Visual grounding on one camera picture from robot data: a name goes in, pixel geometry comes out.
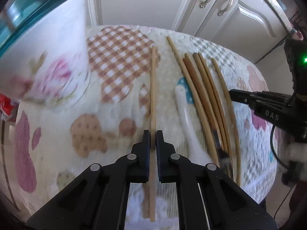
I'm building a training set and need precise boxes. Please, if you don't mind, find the white ceramic spoon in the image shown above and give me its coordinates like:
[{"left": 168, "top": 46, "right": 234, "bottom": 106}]
[{"left": 174, "top": 85, "right": 213, "bottom": 166}]

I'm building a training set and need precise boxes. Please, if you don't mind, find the tan wooden chopstick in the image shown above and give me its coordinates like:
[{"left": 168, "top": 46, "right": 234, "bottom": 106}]
[{"left": 198, "top": 53, "right": 234, "bottom": 179}]

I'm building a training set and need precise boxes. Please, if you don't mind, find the brown wooden chopstick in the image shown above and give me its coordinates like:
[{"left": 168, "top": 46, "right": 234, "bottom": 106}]
[{"left": 192, "top": 53, "right": 224, "bottom": 150}]

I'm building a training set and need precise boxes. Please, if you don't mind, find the pale bamboo chopstick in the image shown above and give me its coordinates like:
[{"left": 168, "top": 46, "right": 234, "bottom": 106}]
[{"left": 211, "top": 58, "right": 241, "bottom": 186}]

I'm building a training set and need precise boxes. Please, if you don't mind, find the light wooden chopstick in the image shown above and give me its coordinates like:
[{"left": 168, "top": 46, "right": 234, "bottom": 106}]
[{"left": 149, "top": 46, "right": 157, "bottom": 222}]

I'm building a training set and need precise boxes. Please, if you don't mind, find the reddish brown chopstick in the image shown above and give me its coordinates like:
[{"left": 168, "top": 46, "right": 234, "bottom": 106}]
[{"left": 182, "top": 53, "right": 224, "bottom": 164}]

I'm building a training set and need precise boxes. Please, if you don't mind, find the white cabinet door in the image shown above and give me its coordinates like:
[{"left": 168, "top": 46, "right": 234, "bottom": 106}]
[
  {"left": 95, "top": 0, "right": 191, "bottom": 30},
  {"left": 196, "top": 0, "right": 292, "bottom": 63}
]

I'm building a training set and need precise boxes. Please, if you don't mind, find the patterned quilted table cloth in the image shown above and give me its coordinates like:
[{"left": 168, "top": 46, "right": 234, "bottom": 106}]
[{"left": 15, "top": 26, "right": 277, "bottom": 215}]

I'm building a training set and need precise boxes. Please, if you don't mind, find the red plastic bag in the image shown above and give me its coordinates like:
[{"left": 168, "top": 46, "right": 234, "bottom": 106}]
[{"left": 0, "top": 94, "right": 19, "bottom": 122}]

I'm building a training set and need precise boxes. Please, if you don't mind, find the floral white utensil cup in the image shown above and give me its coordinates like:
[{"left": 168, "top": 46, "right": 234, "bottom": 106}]
[{"left": 1, "top": 0, "right": 90, "bottom": 107}]

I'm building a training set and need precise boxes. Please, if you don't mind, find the black cable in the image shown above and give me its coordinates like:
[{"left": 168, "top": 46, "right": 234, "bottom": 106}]
[{"left": 269, "top": 124, "right": 292, "bottom": 173}]

